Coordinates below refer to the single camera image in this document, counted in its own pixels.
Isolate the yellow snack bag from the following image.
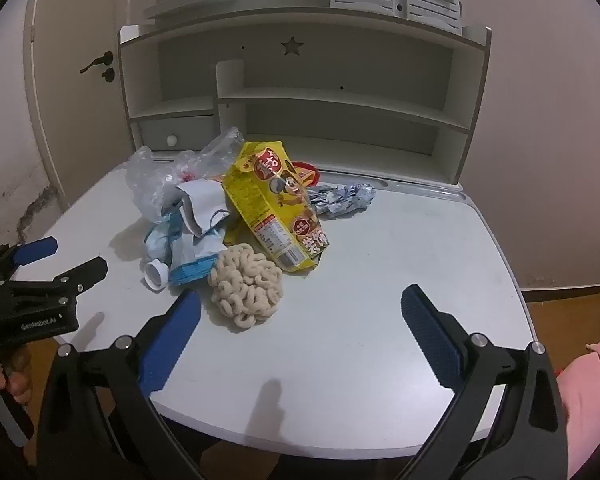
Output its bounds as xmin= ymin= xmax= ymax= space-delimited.
xmin=222 ymin=141 xmax=331 ymax=272

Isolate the clear plastic bag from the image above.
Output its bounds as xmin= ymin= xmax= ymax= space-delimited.
xmin=126 ymin=127 xmax=246 ymax=221

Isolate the white hutch drawer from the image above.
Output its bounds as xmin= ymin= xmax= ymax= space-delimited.
xmin=141 ymin=114 xmax=216 ymax=153

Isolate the blue white spout pouch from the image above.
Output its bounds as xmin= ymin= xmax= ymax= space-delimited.
xmin=142 ymin=210 xmax=226 ymax=291

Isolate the white desk hutch shelf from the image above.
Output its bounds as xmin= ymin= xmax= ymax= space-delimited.
xmin=117 ymin=22 xmax=492 ymax=193

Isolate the crumpled blue white wrapper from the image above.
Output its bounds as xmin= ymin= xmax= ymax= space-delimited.
xmin=307 ymin=182 xmax=377 ymax=219

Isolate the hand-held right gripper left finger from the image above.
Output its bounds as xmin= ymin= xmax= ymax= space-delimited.
xmin=32 ymin=290 xmax=216 ymax=480

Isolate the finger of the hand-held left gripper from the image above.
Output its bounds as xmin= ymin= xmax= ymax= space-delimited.
xmin=0 ymin=236 xmax=59 ymax=273
xmin=10 ymin=256 xmax=108 ymax=301

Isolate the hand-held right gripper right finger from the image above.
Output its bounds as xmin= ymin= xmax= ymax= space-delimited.
xmin=400 ymin=284 xmax=568 ymax=480

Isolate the red round lid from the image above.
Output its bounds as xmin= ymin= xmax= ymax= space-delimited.
xmin=292 ymin=161 xmax=322 ymax=186

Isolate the dark door handle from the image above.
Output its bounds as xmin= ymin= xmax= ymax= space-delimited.
xmin=80 ymin=51 xmax=114 ymax=74

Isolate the grey plastic tray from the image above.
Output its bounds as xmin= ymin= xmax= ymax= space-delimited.
xmin=145 ymin=0 xmax=242 ymax=20

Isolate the white face mask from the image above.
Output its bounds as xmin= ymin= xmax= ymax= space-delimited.
xmin=175 ymin=182 xmax=231 ymax=236

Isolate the pink clothing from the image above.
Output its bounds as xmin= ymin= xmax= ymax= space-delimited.
xmin=555 ymin=330 xmax=600 ymax=478

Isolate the person's left hand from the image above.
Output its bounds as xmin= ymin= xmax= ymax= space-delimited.
xmin=0 ymin=347 xmax=33 ymax=403

